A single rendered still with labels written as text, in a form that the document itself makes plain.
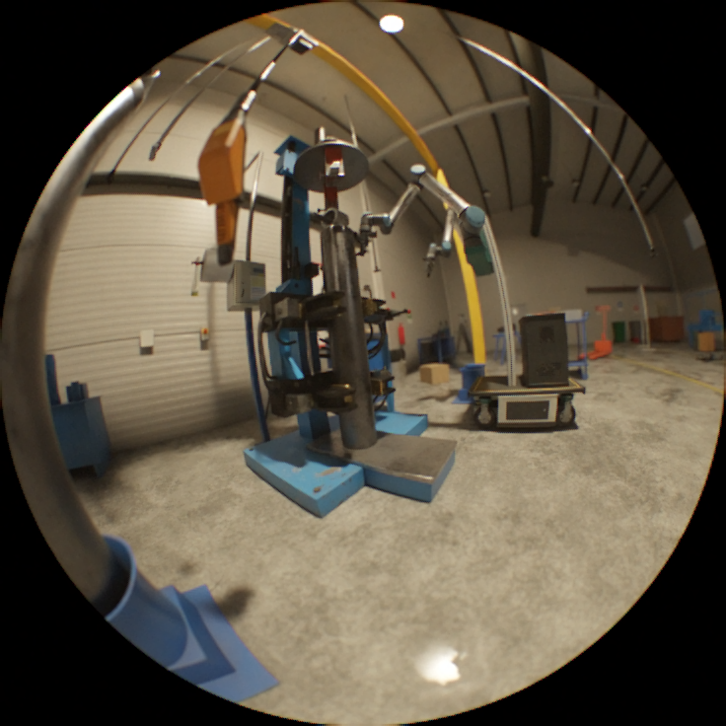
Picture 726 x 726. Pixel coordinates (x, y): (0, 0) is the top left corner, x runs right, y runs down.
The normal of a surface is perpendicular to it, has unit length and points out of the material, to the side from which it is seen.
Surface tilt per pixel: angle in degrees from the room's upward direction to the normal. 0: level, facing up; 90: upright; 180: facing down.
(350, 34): 174
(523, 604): 0
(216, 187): 142
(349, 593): 0
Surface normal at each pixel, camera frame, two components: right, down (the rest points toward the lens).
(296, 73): 0.20, 0.98
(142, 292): 0.79, -0.05
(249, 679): -0.11, -0.99
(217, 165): 0.17, 0.81
